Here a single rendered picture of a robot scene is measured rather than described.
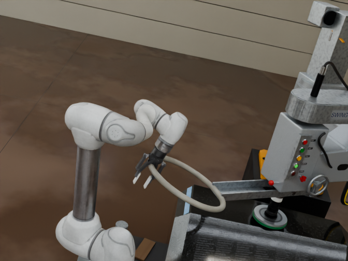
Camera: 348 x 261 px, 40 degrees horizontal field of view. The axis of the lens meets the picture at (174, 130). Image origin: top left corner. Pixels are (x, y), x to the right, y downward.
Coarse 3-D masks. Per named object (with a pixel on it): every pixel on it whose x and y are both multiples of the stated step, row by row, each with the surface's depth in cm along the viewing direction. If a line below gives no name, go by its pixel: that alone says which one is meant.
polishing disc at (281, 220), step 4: (256, 208) 304; (260, 208) 305; (264, 208) 306; (256, 212) 300; (260, 212) 301; (280, 212) 306; (256, 216) 296; (260, 216) 297; (264, 216) 298; (280, 216) 301; (284, 216) 302; (260, 220) 294; (264, 220) 294; (268, 220) 295; (272, 220) 296; (276, 220) 297; (280, 220) 298; (284, 220) 299; (268, 224) 292; (272, 224) 292; (276, 224) 293; (280, 224) 294; (284, 224) 295
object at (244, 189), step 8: (216, 184) 277; (224, 184) 279; (232, 184) 282; (240, 184) 284; (248, 184) 287; (256, 184) 290; (264, 184) 292; (224, 192) 277; (232, 192) 270; (240, 192) 272; (248, 192) 274; (256, 192) 277; (264, 192) 279; (272, 192) 282; (280, 192) 285; (288, 192) 288; (296, 192) 291; (304, 192) 294
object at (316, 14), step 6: (312, 6) 337; (318, 6) 331; (324, 6) 326; (330, 6) 327; (336, 6) 332; (312, 12) 337; (318, 12) 331; (324, 12) 327; (330, 12) 326; (312, 18) 337; (318, 18) 331; (324, 18) 327; (330, 18) 328; (318, 24) 331; (324, 24) 331; (330, 24) 330
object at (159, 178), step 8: (168, 160) 275; (176, 160) 279; (152, 168) 246; (184, 168) 281; (192, 168) 281; (160, 176) 241; (200, 176) 280; (168, 184) 238; (208, 184) 277; (176, 192) 236; (216, 192) 271; (184, 200) 237; (192, 200) 237; (224, 200) 262; (200, 208) 239; (208, 208) 241; (216, 208) 246; (224, 208) 254
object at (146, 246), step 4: (144, 240) 386; (148, 240) 387; (140, 244) 381; (144, 244) 382; (148, 244) 383; (152, 244) 384; (140, 248) 377; (144, 248) 378; (148, 248) 379; (136, 252) 372; (140, 252) 373; (144, 252) 374; (148, 252) 374; (136, 256) 367; (140, 256) 368; (144, 256) 369
